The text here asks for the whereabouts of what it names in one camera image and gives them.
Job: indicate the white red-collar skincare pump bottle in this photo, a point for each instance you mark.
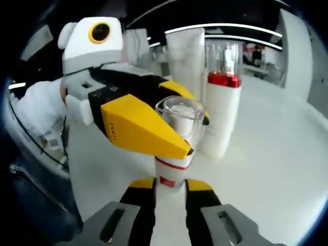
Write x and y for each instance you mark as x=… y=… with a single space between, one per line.
x=221 y=107

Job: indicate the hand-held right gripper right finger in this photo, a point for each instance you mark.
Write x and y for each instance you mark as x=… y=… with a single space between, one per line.
x=202 y=205

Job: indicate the person's dark jeans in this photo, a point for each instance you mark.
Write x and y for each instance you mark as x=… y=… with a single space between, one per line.
x=46 y=200

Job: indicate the small white skincare bottle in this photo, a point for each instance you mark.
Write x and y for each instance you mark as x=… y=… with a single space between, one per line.
x=171 y=169

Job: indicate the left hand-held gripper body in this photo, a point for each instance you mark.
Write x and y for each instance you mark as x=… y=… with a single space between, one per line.
x=84 y=51

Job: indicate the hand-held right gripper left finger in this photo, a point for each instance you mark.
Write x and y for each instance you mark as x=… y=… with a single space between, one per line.
x=138 y=205

